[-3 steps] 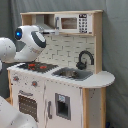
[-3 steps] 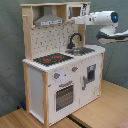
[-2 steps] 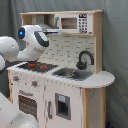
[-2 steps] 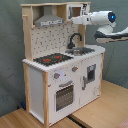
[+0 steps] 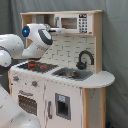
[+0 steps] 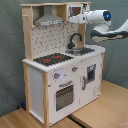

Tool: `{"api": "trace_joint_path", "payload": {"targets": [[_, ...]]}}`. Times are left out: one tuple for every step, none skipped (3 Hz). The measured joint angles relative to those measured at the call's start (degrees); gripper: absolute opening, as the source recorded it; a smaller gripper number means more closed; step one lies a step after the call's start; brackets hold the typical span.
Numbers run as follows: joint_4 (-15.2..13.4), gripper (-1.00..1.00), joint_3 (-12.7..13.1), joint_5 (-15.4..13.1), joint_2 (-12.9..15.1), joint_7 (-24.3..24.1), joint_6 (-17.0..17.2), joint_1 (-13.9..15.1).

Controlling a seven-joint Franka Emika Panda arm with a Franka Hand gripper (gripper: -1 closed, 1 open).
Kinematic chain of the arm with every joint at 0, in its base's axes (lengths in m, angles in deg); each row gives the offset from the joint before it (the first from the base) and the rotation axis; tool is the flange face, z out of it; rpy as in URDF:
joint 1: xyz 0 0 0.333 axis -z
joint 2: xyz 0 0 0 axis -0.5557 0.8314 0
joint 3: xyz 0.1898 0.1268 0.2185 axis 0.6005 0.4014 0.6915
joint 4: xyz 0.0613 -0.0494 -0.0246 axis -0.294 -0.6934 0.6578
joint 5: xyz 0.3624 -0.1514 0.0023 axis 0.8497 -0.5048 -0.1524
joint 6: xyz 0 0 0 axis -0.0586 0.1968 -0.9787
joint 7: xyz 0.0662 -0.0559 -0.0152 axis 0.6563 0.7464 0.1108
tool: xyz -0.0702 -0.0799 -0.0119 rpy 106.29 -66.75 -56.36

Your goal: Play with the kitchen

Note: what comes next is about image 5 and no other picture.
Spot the toy microwave door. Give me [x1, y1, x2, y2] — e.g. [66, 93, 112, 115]
[55, 14, 78, 33]

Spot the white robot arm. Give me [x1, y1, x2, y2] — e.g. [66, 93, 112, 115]
[0, 23, 52, 128]

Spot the wooden toy kitchen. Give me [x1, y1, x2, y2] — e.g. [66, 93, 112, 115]
[10, 10, 115, 128]

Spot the metal toy sink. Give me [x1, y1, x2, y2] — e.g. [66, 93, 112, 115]
[52, 67, 92, 81]

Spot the black toy faucet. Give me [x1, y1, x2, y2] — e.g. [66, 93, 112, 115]
[75, 50, 95, 71]

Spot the black stove top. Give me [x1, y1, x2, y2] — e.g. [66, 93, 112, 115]
[20, 61, 57, 73]

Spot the right stove knob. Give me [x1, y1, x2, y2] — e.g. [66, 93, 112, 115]
[32, 81, 38, 87]

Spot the stove knob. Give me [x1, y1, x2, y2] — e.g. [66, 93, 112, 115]
[32, 81, 38, 87]
[13, 76, 19, 81]

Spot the cabinet door with dispenser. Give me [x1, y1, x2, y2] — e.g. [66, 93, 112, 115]
[45, 82, 81, 128]

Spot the white oven door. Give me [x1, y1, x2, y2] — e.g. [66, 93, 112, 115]
[12, 84, 44, 125]

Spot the grey range hood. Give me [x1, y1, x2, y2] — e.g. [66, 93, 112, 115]
[33, 14, 66, 34]

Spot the left stove knob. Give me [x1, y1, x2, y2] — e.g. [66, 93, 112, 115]
[13, 76, 19, 81]

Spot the grey backdrop curtain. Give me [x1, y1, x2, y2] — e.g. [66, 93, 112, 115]
[0, 0, 128, 128]

